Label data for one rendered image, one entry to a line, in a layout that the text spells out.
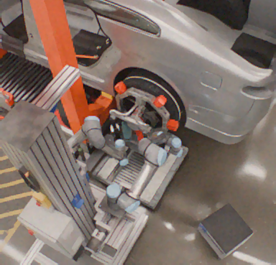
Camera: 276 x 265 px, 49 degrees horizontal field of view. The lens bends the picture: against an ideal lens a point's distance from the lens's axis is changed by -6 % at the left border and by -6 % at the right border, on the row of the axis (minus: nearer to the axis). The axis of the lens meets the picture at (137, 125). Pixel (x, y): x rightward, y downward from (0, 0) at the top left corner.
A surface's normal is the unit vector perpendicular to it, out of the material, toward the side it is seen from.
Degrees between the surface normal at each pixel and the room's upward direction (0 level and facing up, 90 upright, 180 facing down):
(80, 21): 55
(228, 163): 0
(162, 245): 0
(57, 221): 0
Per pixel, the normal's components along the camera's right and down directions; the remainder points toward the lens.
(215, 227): -0.04, -0.59
